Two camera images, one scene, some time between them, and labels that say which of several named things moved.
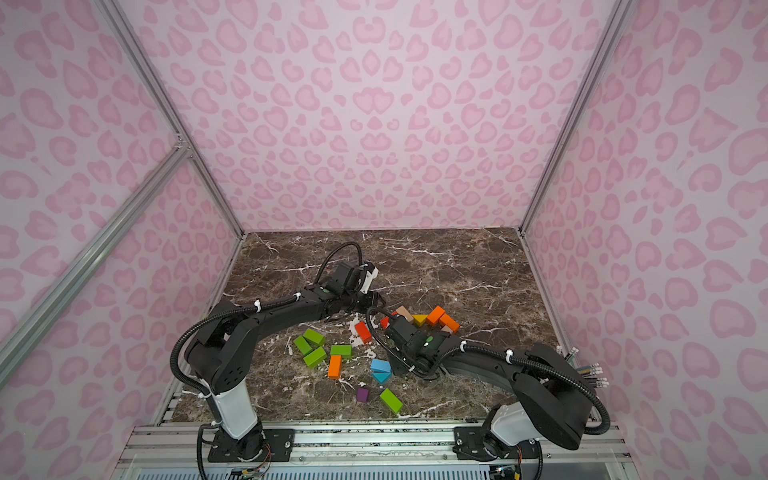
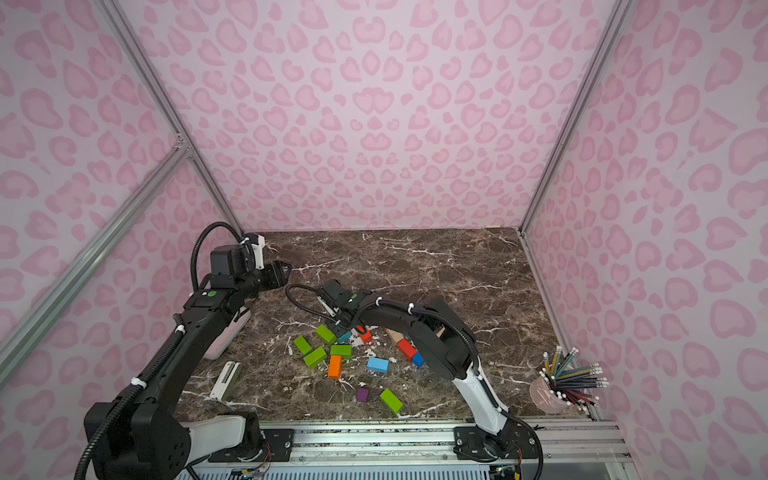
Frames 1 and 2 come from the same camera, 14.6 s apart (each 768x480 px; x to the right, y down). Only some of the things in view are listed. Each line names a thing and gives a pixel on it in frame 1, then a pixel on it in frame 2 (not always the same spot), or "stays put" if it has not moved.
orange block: x=335 y=366 stays put
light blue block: x=380 y=366 stays put
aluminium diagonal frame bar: x=21 y=329 stays put
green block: x=303 y=345 stays put
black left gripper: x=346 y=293 → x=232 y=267
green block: x=313 y=335 → x=326 y=334
